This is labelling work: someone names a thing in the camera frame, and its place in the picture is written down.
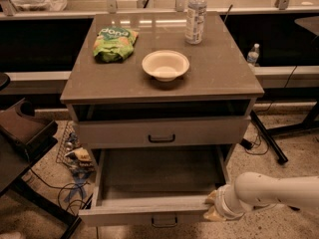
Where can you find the small water bottle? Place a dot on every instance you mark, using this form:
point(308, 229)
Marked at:
point(253, 55)

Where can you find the grey drawer cabinet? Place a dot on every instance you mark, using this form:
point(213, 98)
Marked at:
point(218, 83)

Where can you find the dark side table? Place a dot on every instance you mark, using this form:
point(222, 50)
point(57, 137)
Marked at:
point(25, 139)

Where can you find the black table leg bar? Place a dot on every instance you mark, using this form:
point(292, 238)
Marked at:
point(281, 157)

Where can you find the wire mesh basket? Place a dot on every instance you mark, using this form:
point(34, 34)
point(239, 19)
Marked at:
point(66, 143)

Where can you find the white paper bowl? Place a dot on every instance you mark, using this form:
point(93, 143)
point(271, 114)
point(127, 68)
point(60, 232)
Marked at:
point(165, 65)

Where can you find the large clear water bottle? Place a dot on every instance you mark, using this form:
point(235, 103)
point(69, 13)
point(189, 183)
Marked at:
point(195, 18)

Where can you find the green snack bag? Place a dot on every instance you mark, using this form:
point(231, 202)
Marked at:
point(114, 44)

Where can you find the grey drawer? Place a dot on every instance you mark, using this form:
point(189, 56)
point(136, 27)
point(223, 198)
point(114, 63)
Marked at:
point(161, 132)
point(158, 186)

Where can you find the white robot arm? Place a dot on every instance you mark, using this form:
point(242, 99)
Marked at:
point(251, 191)

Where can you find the blue ribbon clutter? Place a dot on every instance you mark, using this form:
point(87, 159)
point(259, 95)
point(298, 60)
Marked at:
point(78, 187)

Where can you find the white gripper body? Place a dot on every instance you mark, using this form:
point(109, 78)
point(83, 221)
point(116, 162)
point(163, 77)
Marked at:
point(221, 201)

